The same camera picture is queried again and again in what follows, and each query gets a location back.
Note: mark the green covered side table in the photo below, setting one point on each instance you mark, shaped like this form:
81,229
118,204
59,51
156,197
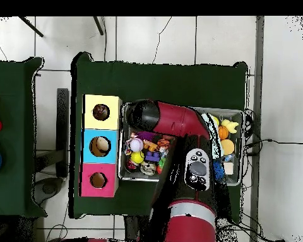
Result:
10,101

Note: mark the black tripod leg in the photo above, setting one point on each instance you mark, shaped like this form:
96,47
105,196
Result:
30,26
98,25

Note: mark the clear shallow bin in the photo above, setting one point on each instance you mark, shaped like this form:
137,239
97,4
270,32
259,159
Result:
141,177

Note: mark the dark green table cloth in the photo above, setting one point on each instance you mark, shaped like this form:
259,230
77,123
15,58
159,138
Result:
156,80

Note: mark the white baseball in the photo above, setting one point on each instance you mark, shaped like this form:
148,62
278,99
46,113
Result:
137,145

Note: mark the small orange basketball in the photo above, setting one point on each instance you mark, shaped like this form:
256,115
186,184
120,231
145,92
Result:
223,132

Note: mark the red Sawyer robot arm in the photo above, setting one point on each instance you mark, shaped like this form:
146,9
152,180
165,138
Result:
171,118

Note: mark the pale orange round sponge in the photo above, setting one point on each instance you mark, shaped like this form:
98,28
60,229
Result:
228,146

